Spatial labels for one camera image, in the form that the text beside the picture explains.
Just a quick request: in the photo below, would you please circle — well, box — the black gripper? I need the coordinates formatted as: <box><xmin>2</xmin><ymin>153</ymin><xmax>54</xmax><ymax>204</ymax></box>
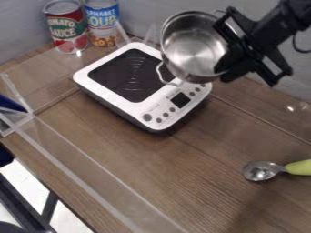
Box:
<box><xmin>211</xmin><ymin>5</ymin><xmax>294</xmax><ymax>87</ymax></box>

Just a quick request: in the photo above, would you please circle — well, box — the silver metal pot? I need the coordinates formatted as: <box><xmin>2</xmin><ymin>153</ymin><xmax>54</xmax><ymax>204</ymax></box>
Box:
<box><xmin>158</xmin><ymin>11</ymin><xmax>227</xmax><ymax>84</ymax></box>

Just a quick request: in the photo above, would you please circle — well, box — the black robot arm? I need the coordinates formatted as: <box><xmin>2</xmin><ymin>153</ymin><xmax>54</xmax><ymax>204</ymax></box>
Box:
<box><xmin>212</xmin><ymin>0</ymin><xmax>311</xmax><ymax>86</ymax></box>

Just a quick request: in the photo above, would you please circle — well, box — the white and black stove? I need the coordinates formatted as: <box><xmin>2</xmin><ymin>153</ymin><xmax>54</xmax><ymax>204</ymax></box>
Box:
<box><xmin>74</xmin><ymin>42</ymin><xmax>212</xmax><ymax>132</ymax></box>

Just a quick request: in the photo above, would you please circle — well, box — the alphabet soup can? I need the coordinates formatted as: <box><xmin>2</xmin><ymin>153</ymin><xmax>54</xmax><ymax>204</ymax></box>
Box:
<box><xmin>84</xmin><ymin>0</ymin><xmax>119</xmax><ymax>47</ymax></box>

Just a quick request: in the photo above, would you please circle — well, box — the tomato sauce can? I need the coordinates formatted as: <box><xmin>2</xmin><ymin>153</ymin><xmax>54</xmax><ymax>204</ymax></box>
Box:
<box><xmin>43</xmin><ymin>0</ymin><xmax>88</xmax><ymax>54</ymax></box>

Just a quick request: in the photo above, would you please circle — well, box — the clear acrylic barrier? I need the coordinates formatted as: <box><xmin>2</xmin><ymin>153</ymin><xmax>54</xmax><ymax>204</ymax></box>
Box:
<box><xmin>0</xmin><ymin>72</ymin><xmax>196</xmax><ymax>233</ymax></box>

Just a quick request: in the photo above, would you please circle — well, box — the blue cloth object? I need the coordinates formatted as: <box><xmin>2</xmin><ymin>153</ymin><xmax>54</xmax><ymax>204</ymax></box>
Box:
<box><xmin>0</xmin><ymin>94</ymin><xmax>30</xmax><ymax>168</ymax></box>

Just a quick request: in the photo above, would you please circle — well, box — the spoon with yellow handle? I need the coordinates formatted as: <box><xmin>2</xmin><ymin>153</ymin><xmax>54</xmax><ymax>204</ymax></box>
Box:
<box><xmin>243</xmin><ymin>159</ymin><xmax>311</xmax><ymax>182</ymax></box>

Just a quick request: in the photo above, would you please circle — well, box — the black metal table frame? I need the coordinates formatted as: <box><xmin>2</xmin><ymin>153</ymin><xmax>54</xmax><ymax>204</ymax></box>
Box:
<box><xmin>0</xmin><ymin>174</ymin><xmax>59</xmax><ymax>233</ymax></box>

